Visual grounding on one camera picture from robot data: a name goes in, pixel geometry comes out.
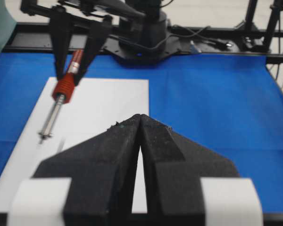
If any large white board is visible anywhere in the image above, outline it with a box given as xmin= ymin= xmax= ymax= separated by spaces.
xmin=0 ymin=78 xmax=149 ymax=212

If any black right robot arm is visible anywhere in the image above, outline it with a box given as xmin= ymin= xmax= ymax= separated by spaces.
xmin=20 ymin=0 xmax=146 ymax=85

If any blue table cloth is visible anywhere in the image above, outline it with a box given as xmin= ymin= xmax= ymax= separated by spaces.
xmin=0 ymin=53 xmax=283 ymax=212

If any black aluminium frame rail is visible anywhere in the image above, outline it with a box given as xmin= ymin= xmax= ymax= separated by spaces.
xmin=3 ymin=0 xmax=283 ymax=64

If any red handled soldering iron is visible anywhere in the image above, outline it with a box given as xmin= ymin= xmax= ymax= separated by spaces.
xmin=39 ymin=50 xmax=83 ymax=144

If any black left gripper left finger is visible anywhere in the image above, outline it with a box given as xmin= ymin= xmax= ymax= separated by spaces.
xmin=33 ymin=114 xmax=141 ymax=226

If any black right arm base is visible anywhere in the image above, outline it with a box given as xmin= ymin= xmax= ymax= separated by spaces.
xmin=103 ymin=23 xmax=191 ymax=65

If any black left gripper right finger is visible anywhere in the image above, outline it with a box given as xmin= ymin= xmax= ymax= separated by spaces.
xmin=140 ymin=115 xmax=240 ymax=226

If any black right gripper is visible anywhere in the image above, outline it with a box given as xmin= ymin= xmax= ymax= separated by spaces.
xmin=20 ymin=0 xmax=113 ymax=86

